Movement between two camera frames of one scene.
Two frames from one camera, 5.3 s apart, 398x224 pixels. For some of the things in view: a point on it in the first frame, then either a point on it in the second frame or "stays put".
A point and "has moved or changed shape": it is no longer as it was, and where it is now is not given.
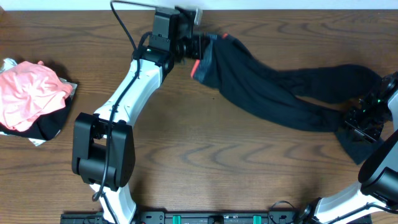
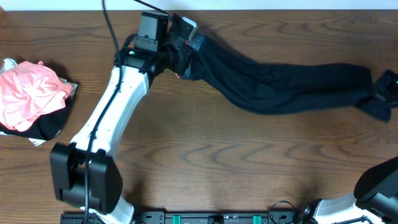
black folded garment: [47, 127] stays put
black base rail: [185, 218] stays put
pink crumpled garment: [28, 91] stays put
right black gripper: [374, 135] → [382, 89]
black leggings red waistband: [311, 98] has moved or changed shape
